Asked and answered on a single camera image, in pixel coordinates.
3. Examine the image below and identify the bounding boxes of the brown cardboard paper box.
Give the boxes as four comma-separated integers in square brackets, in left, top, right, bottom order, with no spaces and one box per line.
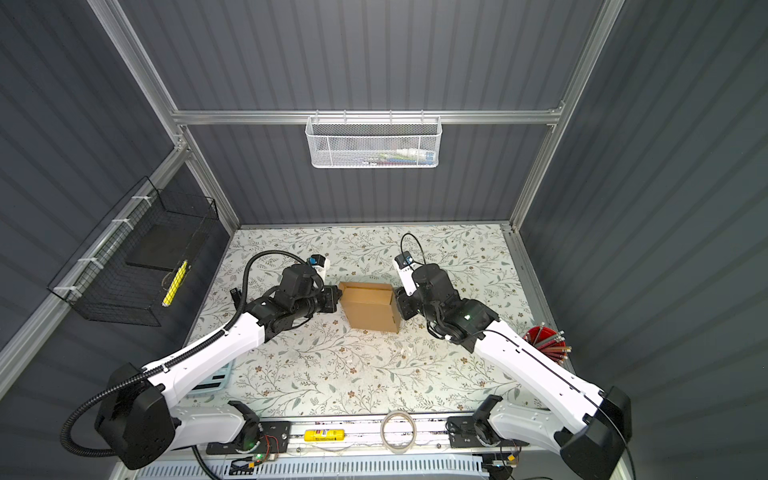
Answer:
[339,282,402,333]

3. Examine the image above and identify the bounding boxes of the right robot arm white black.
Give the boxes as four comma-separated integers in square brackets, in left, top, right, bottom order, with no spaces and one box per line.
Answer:
[393,253,632,479]

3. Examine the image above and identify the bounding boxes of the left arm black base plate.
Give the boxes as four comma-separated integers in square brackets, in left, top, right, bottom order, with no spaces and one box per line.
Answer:
[205,421,291,455]

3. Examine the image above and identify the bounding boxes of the items in white basket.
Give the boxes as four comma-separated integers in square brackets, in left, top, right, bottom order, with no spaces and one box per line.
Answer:
[360,148,438,168]

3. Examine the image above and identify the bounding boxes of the red pencil cup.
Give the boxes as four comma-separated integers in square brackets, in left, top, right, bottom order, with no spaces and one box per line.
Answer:
[523,325,572,366]

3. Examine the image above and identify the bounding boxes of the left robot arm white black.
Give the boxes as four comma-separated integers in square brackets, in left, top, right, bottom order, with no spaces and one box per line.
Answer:
[95,254,341,470]

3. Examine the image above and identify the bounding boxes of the yellow ruler in basket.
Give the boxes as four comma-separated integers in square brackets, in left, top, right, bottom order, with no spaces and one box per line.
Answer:
[161,260,189,308]

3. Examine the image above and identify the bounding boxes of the black corrugated cable hose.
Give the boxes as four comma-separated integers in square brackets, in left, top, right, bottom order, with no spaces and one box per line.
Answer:
[59,249,310,480]

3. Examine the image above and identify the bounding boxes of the black wire mesh basket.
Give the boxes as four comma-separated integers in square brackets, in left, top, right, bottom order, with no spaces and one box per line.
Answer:
[48,181,218,327]

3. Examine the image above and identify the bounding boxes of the clear tape roll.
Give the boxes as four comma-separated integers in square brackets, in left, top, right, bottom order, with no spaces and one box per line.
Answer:
[379,411,418,455]

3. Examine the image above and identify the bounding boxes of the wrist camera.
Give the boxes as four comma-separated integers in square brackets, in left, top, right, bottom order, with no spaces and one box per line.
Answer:
[307,254,330,283]
[393,251,417,296]

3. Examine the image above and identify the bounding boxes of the black flat pad in basket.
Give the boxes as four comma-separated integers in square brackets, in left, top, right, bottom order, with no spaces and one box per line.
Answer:
[125,225,208,272]

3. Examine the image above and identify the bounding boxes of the white wire mesh basket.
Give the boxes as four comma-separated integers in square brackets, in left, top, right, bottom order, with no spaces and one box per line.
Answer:
[305,117,443,169]

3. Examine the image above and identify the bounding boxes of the black marker on table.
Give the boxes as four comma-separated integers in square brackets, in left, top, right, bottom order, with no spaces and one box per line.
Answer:
[230,288,242,307]

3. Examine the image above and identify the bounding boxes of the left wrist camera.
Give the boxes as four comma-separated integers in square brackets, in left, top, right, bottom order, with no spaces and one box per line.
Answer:
[307,254,330,283]

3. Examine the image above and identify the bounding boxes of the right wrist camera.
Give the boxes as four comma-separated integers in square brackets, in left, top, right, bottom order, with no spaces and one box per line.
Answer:
[393,251,417,296]

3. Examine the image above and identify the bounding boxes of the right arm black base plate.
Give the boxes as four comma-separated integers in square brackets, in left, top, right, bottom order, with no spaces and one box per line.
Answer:
[445,415,529,449]

